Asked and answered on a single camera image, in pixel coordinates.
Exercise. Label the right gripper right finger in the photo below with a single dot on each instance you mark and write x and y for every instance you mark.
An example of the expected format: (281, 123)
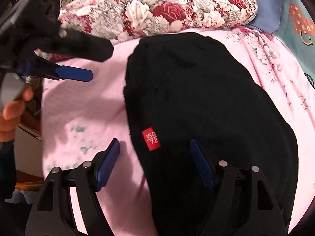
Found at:
(241, 201)

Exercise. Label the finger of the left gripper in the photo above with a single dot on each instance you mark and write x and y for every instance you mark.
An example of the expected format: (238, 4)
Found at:
(49, 70)
(76, 44)

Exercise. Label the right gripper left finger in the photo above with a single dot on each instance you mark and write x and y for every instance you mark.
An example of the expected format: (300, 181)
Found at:
(51, 212)

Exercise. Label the black pants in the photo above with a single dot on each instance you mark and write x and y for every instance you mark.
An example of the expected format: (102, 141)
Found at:
(184, 87)

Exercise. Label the left hand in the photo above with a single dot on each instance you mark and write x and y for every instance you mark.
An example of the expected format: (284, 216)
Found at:
(10, 118)

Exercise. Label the wooden cabinet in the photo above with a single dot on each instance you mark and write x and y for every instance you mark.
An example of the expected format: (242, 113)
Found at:
(28, 145)

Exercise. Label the red floral pillow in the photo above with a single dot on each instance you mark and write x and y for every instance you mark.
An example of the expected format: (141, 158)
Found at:
(124, 20)

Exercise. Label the pink floral bed sheet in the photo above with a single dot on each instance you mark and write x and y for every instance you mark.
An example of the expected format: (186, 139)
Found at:
(79, 119)

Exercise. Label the teal patterned blanket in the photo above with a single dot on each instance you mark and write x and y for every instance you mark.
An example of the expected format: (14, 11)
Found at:
(296, 30)

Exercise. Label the blue pillow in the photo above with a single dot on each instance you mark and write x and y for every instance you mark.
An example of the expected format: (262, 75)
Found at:
(268, 16)

